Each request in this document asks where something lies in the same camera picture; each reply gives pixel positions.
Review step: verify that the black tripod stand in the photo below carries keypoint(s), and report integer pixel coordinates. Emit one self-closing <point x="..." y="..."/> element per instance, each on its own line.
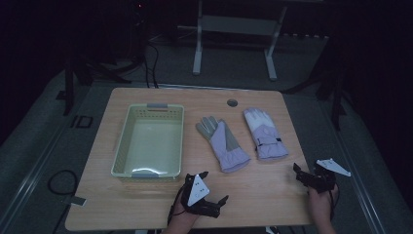
<point x="334" y="84"/>
<point x="84" y="70"/>

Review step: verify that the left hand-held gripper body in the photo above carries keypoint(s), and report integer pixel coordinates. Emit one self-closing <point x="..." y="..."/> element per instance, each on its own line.
<point x="198" y="191"/>

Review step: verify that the lilac glove with white fingers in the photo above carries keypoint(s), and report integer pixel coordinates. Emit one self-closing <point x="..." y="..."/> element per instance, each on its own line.
<point x="266" y="135"/>

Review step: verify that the white metal desk frame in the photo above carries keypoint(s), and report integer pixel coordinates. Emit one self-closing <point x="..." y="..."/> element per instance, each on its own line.
<point x="237" y="25"/>

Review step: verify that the person's right hand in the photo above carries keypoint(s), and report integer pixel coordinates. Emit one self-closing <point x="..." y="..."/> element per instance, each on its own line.
<point x="321" y="203"/>

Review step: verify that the grey tape strip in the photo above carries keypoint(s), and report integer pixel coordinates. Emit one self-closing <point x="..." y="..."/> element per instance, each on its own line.
<point x="76" y="201"/>

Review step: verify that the lilac glove with grey palm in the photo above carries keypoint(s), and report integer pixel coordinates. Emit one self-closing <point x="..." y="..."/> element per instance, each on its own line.
<point x="224" y="148"/>

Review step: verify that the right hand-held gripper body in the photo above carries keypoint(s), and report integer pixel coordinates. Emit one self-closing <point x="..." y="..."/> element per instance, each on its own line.
<point x="323" y="177"/>

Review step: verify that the person's left hand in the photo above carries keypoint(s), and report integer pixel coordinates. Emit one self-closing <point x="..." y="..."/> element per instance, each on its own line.
<point x="183" y="221"/>

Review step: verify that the pale green plastic basket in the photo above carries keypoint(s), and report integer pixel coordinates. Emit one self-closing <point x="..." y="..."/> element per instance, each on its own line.
<point x="152" y="143"/>

